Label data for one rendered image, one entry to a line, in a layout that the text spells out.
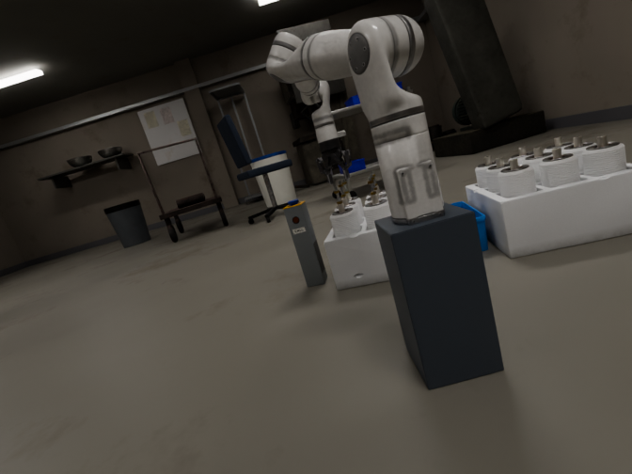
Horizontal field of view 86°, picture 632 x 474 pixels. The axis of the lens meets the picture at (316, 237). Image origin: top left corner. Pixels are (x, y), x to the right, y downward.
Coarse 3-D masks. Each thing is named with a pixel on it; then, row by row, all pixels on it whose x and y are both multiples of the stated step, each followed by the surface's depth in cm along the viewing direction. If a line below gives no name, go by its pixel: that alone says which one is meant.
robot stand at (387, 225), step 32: (384, 224) 63; (416, 224) 57; (448, 224) 55; (384, 256) 69; (416, 256) 56; (448, 256) 56; (480, 256) 56; (416, 288) 57; (448, 288) 57; (480, 288) 57; (416, 320) 58; (448, 320) 58; (480, 320) 59; (416, 352) 63; (448, 352) 60; (480, 352) 60; (448, 384) 61
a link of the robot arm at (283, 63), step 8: (304, 40) 72; (272, 48) 87; (280, 48) 85; (272, 56) 86; (280, 56) 85; (288, 56) 85; (296, 56) 74; (272, 64) 86; (280, 64) 82; (288, 64) 79; (296, 64) 75; (272, 72) 88; (280, 72) 84; (288, 72) 82; (296, 72) 78; (304, 72) 75; (280, 80) 90; (288, 80) 87; (296, 80) 84; (304, 80) 83
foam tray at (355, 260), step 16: (336, 240) 113; (352, 240) 112; (368, 240) 111; (336, 256) 114; (352, 256) 113; (368, 256) 112; (336, 272) 116; (352, 272) 115; (368, 272) 114; (384, 272) 113
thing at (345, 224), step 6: (354, 210) 116; (330, 216) 117; (336, 216) 114; (342, 216) 113; (348, 216) 113; (354, 216) 114; (336, 222) 115; (342, 222) 114; (348, 222) 114; (354, 222) 114; (336, 228) 116; (342, 228) 114; (348, 228) 114; (354, 228) 115; (360, 228) 118; (336, 234) 117; (342, 234) 115; (348, 234) 115
